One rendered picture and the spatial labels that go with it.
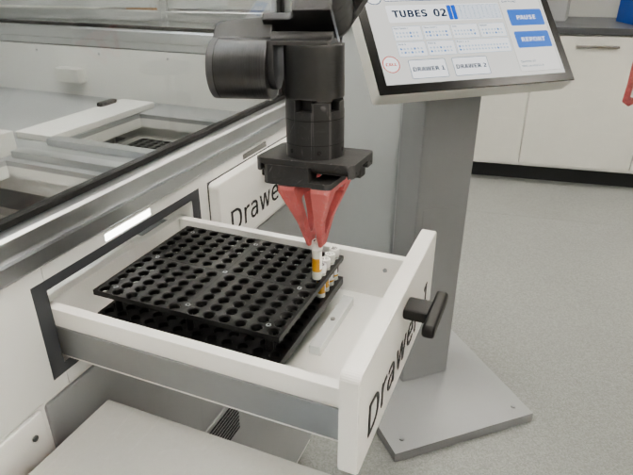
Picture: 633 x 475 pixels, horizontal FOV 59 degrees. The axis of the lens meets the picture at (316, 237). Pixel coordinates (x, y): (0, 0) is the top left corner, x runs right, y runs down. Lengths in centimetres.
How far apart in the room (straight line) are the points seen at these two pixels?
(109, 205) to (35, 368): 19
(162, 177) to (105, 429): 30
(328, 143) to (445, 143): 97
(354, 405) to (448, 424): 127
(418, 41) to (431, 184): 37
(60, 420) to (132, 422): 8
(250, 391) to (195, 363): 6
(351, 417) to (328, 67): 30
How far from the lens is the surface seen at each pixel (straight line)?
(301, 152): 54
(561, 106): 358
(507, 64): 143
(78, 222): 64
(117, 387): 76
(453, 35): 140
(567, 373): 207
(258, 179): 92
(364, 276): 70
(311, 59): 52
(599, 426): 191
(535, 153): 363
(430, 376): 185
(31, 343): 63
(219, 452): 63
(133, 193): 70
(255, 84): 54
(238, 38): 56
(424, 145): 145
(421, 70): 131
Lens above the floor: 122
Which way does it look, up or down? 26 degrees down
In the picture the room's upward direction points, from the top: straight up
